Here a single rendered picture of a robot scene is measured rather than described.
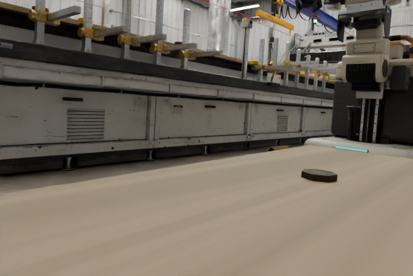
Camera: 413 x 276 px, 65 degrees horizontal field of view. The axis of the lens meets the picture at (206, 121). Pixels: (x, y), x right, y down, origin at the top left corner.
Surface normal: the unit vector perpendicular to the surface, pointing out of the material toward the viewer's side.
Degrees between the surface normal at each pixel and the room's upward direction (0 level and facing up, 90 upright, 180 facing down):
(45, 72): 90
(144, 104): 90
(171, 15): 90
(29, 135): 90
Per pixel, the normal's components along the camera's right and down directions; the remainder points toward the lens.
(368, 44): -0.69, 0.14
